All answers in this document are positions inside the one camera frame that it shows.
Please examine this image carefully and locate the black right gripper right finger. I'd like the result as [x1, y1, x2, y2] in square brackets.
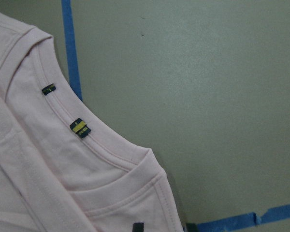
[186, 223, 198, 232]

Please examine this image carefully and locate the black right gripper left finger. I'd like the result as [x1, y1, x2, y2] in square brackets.
[132, 222, 144, 232]

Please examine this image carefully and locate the pink Snoopy t-shirt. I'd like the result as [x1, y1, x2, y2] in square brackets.
[0, 13, 183, 232]

